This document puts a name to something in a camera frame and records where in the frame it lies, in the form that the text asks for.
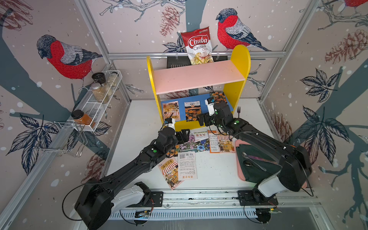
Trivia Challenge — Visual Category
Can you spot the purple flower seed bag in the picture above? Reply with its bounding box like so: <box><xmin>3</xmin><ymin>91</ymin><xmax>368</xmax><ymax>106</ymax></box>
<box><xmin>179</xmin><ymin>134</ymin><xmax>198</xmax><ymax>152</ymax></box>

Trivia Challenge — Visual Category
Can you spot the marigold seed bag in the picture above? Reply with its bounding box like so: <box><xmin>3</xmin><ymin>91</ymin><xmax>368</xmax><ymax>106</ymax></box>
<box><xmin>184</xmin><ymin>101</ymin><xmax>202</xmax><ymax>122</ymax></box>
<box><xmin>166</xmin><ymin>145</ymin><xmax>180</xmax><ymax>158</ymax></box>
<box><xmin>210</xmin><ymin>92</ymin><xmax>228</xmax><ymax>104</ymax></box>

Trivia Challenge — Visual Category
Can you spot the orange back-side seed bag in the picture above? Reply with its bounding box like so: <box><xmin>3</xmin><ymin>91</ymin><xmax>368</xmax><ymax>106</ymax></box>
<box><xmin>207</xmin><ymin>130</ymin><xmax>220</xmax><ymax>153</ymax></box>

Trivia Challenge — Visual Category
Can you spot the shop picture seed bag top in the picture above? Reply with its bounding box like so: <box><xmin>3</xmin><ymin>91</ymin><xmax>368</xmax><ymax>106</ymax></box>
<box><xmin>218</xmin><ymin>135</ymin><xmax>236</xmax><ymax>153</ymax></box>

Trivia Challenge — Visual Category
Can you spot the white text seed bag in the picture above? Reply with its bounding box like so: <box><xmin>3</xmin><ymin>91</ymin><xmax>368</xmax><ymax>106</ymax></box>
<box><xmin>178</xmin><ymin>151</ymin><xmax>197</xmax><ymax>181</ymax></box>

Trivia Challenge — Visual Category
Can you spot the pink shop seed bag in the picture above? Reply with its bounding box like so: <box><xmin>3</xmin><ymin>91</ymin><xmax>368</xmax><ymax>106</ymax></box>
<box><xmin>158</xmin><ymin>157</ymin><xmax>182</xmax><ymax>190</ymax></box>

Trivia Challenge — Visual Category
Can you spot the blue flower seed bag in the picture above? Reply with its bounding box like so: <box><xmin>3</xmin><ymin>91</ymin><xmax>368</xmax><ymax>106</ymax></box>
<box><xmin>194</xmin><ymin>131</ymin><xmax>210</xmax><ymax>152</ymax></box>

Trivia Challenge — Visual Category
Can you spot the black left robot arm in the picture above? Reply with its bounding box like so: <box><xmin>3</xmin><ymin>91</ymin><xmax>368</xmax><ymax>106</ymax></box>
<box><xmin>75</xmin><ymin>126</ymin><xmax>190</xmax><ymax>230</ymax></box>

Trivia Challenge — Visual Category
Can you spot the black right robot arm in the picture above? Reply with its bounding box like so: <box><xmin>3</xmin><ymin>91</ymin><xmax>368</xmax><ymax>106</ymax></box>
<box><xmin>198</xmin><ymin>98</ymin><xmax>311</xmax><ymax>203</ymax></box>

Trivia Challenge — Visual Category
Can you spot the large shop seed bag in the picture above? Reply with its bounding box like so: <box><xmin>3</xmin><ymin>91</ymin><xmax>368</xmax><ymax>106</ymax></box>
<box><xmin>163</xmin><ymin>101</ymin><xmax>181</xmax><ymax>121</ymax></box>

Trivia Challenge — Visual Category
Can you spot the yellow wooden shelf unit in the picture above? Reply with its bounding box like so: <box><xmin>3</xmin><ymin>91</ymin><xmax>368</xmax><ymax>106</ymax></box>
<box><xmin>147</xmin><ymin>45</ymin><xmax>251</xmax><ymax>123</ymax></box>

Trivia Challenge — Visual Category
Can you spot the red Chuba chips bag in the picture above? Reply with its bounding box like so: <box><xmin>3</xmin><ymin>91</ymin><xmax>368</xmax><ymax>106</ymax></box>
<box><xmin>181</xmin><ymin>27</ymin><xmax>214</xmax><ymax>65</ymax></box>

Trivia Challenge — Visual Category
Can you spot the black fork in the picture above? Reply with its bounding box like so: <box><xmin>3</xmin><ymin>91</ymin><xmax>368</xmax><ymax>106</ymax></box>
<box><xmin>237</xmin><ymin>106</ymin><xmax>241</xmax><ymax>118</ymax></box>

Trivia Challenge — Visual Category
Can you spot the small metal spoon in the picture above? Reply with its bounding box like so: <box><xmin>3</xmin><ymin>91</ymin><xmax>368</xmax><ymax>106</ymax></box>
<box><xmin>243</xmin><ymin>161</ymin><xmax>267</xmax><ymax>172</ymax></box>

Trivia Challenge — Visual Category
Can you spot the pink tray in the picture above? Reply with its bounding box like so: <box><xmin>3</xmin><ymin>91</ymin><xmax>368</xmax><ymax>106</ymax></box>
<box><xmin>235</xmin><ymin>140</ymin><xmax>311</xmax><ymax>197</ymax></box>

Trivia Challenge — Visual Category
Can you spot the beige spice jar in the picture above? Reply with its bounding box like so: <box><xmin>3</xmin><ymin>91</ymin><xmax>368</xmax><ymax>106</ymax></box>
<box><xmin>91</xmin><ymin>82</ymin><xmax>109</xmax><ymax>104</ymax></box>

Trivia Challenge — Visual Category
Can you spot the black lid spice jar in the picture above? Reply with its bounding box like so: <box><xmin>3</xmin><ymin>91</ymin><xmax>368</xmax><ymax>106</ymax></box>
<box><xmin>92</xmin><ymin>72</ymin><xmax>113</xmax><ymax>97</ymax></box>

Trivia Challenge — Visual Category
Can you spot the orange spice jar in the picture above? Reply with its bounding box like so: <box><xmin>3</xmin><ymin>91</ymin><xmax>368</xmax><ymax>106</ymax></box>
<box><xmin>71</xmin><ymin>110</ymin><xmax>95</xmax><ymax>127</ymax></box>

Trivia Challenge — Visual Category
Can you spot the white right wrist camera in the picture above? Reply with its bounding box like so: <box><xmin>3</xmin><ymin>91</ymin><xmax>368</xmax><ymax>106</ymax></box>
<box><xmin>205</xmin><ymin>97</ymin><xmax>215</xmax><ymax>116</ymax></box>

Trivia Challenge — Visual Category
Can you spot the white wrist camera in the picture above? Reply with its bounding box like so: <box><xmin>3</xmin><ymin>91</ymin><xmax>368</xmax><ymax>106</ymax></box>
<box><xmin>164</xmin><ymin>117</ymin><xmax>175</xmax><ymax>130</ymax></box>
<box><xmin>205</xmin><ymin>97</ymin><xmax>215</xmax><ymax>116</ymax></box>

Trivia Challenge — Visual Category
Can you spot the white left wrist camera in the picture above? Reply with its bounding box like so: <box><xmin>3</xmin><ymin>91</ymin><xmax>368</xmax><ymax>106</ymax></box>
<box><xmin>164</xmin><ymin>117</ymin><xmax>175</xmax><ymax>130</ymax></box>

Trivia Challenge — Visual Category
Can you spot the colourful handled spoon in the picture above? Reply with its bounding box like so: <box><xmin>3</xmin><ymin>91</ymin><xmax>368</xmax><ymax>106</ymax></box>
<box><xmin>242</xmin><ymin>152</ymin><xmax>279</xmax><ymax>165</ymax></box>

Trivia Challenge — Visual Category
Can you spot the black metal bracket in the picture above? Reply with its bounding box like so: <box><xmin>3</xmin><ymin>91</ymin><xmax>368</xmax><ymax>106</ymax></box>
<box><xmin>167</xmin><ymin>56</ymin><xmax>191</xmax><ymax>69</ymax></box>

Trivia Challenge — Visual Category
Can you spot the white wire spice rack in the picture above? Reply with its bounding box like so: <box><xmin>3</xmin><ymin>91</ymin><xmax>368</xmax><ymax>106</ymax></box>
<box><xmin>67</xmin><ymin>70</ymin><xmax>122</xmax><ymax>136</ymax></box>

